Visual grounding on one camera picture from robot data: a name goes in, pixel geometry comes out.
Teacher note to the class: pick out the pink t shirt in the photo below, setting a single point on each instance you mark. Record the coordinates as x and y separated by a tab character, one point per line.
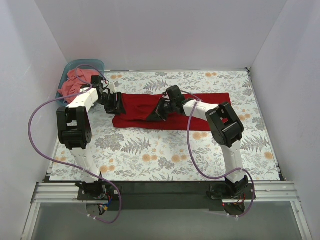
73	84

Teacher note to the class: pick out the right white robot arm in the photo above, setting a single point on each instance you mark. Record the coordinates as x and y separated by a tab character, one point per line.
225	126

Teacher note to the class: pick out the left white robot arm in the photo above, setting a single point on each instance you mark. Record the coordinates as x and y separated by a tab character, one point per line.
74	130

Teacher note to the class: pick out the blue plastic basket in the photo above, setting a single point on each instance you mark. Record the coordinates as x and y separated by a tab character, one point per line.
82	65

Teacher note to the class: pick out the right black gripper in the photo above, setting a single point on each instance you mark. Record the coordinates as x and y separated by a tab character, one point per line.
161	108

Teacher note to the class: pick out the dark red t shirt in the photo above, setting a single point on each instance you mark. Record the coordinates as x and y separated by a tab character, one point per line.
139	106

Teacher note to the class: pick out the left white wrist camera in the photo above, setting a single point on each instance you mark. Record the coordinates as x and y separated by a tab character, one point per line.
113	87

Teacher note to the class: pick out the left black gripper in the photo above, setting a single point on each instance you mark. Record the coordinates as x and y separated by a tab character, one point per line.
116	103

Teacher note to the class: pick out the aluminium frame rail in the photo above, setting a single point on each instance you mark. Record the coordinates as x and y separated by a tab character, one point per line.
55	213

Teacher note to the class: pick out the floral patterned table mat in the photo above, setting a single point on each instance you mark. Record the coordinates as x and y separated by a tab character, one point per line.
135	154

